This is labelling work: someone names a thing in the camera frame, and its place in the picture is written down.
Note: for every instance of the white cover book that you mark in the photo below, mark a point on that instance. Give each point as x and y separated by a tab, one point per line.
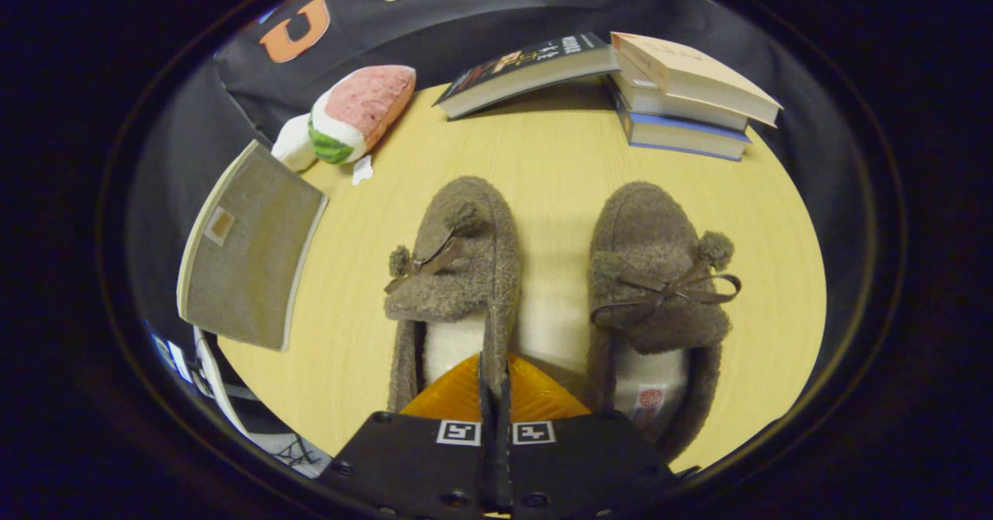
683	107

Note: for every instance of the brown fuzzy slipper shoe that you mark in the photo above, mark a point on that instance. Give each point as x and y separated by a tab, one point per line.
473	225
644	225

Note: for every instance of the blue cover book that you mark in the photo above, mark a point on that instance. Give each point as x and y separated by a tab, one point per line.
683	136

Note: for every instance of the beige cover book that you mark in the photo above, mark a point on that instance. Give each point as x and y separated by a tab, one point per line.
683	62

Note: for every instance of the white plush toy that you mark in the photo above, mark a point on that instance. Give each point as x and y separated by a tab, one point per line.
293	147

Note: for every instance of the black cover book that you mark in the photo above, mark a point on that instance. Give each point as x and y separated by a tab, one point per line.
527	58

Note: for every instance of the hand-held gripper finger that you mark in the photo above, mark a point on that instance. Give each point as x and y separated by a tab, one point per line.
489	473
503	473

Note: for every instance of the grey fabric storage box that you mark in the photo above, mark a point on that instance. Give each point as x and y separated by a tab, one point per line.
248	272

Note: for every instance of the watermelon slice plush toy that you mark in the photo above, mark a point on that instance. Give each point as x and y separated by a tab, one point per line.
365	101

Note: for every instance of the person's black printed shirt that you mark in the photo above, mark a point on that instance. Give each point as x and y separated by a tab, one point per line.
299	452

